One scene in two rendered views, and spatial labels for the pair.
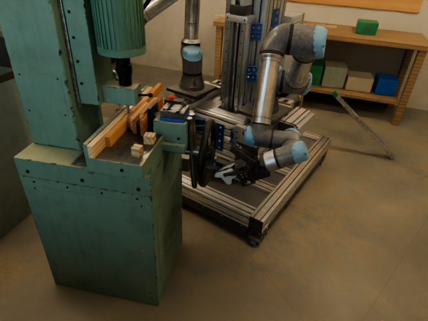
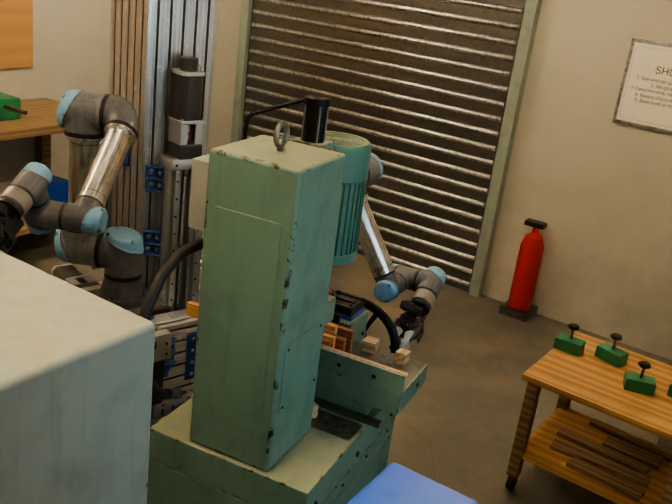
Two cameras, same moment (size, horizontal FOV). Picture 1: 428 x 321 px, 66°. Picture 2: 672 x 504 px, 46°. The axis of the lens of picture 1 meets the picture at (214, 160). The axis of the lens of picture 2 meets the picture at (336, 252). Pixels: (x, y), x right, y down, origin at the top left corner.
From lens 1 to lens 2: 240 cm
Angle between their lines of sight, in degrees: 68
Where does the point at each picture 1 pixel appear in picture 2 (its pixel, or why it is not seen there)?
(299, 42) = (373, 175)
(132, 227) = not seen: hidden behind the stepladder
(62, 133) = (302, 416)
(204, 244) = not seen: outside the picture
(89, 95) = not seen: hidden behind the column
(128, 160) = (414, 369)
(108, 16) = (358, 212)
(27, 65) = (298, 327)
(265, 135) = (401, 281)
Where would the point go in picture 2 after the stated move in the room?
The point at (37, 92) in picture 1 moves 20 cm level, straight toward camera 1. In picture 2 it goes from (297, 365) to (381, 364)
